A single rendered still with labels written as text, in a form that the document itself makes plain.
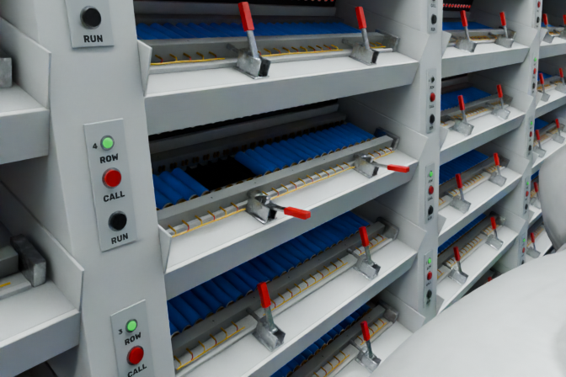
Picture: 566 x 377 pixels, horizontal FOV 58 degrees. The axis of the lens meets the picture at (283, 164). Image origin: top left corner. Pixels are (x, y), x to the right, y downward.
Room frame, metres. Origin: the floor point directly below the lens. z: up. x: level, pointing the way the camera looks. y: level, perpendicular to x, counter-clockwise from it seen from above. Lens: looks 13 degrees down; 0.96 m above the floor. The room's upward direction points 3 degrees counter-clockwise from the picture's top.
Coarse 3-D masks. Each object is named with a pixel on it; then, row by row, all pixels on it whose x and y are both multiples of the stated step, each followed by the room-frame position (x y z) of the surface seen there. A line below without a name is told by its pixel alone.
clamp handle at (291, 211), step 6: (270, 198) 0.65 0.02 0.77; (264, 204) 0.65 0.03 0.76; (270, 204) 0.64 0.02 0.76; (276, 204) 0.64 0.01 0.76; (282, 210) 0.63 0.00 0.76; (288, 210) 0.62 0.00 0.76; (294, 210) 0.61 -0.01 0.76; (300, 210) 0.61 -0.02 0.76; (306, 210) 0.61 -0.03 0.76; (294, 216) 0.61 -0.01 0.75; (300, 216) 0.61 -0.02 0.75; (306, 216) 0.60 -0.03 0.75
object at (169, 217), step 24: (360, 144) 0.91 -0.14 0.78; (384, 144) 0.95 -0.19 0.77; (288, 168) 0.75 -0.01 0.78; (312, 168) 0.78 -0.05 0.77; (216, 192) 0.64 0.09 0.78; (240, 192) 0.66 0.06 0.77; (264, 192) 0.69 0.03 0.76; (288, 192) 0.72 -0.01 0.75; (168, 216) 0.57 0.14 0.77; (192, 216) 0.60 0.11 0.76
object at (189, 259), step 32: (224, 128) 0.80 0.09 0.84; (256, 128) 0.87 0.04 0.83; (384, 128) 1.01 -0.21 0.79; (384, 160) 0.93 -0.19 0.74; (416, 160) 0.96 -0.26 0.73; (320, 192) 0.75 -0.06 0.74; (352, 192) 0.79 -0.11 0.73; (384, 192) 0.89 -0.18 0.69; (224, 224) 0.62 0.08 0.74; (256, 224) 0.63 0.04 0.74; (288, 224) 0.67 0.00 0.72; (320, 224) 0.74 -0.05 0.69; (192, 256) 0.54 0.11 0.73; (224, 256) 0.58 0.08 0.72; (256, 256) 0.64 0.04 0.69
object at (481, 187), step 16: (464, 160) 1.44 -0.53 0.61; (480, 160) 1.47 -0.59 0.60; (496, 160) 1.38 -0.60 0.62; (512, 160) 1.51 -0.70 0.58; (528, 160) 1.48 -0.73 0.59; (448, 176) 1.31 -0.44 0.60; (464, 176) 1.32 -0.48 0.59; (480, 176) 1.41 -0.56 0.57; (496, 176) 1.38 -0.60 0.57; (512, 176) 1.46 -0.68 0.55; (448, 192) 1.24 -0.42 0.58; (464, 192) 1.26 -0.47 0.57; (480, 192) 1.30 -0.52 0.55; (496, 192) 1.33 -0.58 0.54; (448, 208) 1.17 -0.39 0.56; (464, 208) 1.17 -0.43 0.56; (480, 208) 1.24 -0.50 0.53; (448, 224) 1.10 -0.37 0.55; (464, 224) 1.18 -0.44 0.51
